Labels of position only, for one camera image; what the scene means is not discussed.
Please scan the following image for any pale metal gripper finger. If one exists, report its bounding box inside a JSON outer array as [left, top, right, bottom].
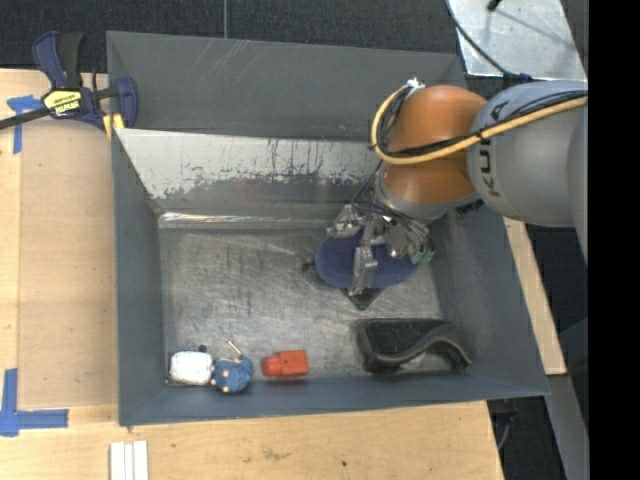
[[326, 206, 361, 240], [347, 244, 380, 298]]

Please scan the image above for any dark blue ball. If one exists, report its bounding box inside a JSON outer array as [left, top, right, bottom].
[[313, 235, 421, 290]]

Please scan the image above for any black curved foam piece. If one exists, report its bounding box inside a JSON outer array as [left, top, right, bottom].
[[356, 317, 474, 376]]

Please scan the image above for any grey metal bin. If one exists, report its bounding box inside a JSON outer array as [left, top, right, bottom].
[[104, 30, 552, 427]]

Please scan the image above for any red block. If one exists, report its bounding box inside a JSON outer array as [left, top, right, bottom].
[[261, 349, 310, 381]]

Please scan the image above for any blue toy animal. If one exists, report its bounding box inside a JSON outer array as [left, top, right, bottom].
[[209, 340, 255, 396]]

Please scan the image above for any white sponge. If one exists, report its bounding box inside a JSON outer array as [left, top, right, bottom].
[[168, 350, 216, 386]]

